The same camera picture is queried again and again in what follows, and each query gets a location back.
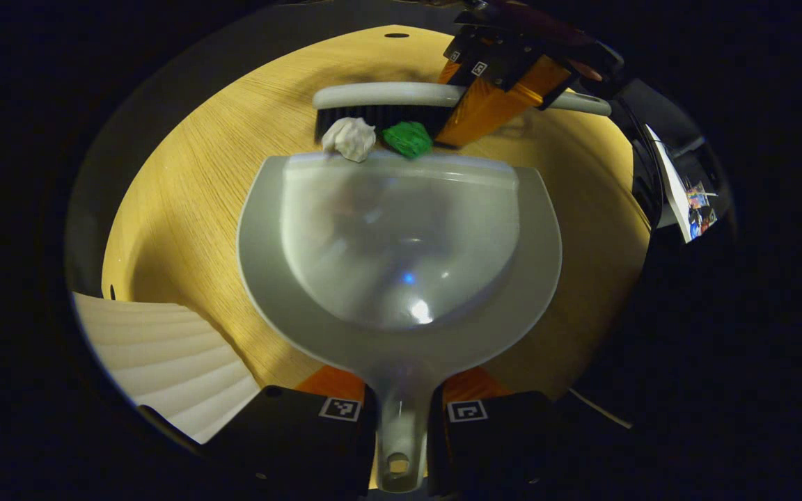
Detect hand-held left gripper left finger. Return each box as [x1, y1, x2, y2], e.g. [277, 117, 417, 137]
[206, 367, 378, 498]

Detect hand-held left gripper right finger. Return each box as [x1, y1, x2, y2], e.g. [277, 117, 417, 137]
[429, 367, 570, 498]

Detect small white broom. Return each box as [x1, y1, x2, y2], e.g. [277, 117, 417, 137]
[313, 82, 612, 143]

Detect green paper ball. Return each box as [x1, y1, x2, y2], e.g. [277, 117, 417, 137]
[382, 121, 434, 159]

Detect white paper ball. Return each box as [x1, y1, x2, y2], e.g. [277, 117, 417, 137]
[322, 117, 377, 163]

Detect white dustpan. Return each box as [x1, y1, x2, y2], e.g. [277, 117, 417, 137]
[237, 152, 563, 493]

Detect white ribbed garbage bin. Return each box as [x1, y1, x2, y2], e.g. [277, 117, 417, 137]
[72, 292, 262, 445]

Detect white printed card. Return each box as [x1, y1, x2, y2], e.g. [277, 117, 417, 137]
[645, 125, 718, 244]

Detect thin white cable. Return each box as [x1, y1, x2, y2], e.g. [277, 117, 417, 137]
[568, 388, 633, 429]

